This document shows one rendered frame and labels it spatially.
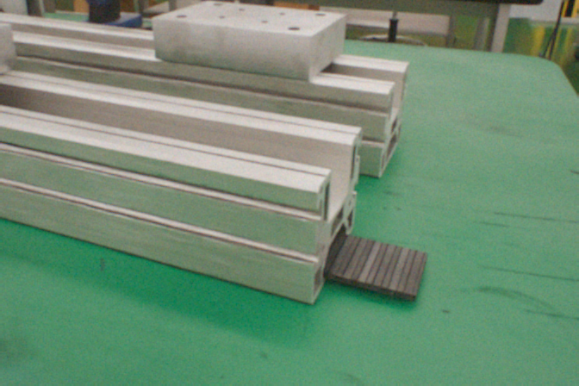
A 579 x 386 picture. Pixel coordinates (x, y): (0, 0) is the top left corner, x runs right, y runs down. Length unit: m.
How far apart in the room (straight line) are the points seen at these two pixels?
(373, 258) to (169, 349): 0.15
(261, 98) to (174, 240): 0.19
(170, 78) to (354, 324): 0.33
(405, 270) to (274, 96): 0.22
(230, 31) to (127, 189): 0.20
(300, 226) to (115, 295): 0.13
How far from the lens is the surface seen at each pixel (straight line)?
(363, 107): 0.50
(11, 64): 0.55
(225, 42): 0.51
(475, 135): 0.64
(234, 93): 0.53
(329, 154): 0.38
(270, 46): 0.49
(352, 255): 0.38
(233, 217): 0.34
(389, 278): 0.37
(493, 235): 0.45
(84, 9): 4.85
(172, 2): 3.69
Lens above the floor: 1.01
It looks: 26 degrees down
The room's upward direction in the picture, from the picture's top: 2 degrees clockwise
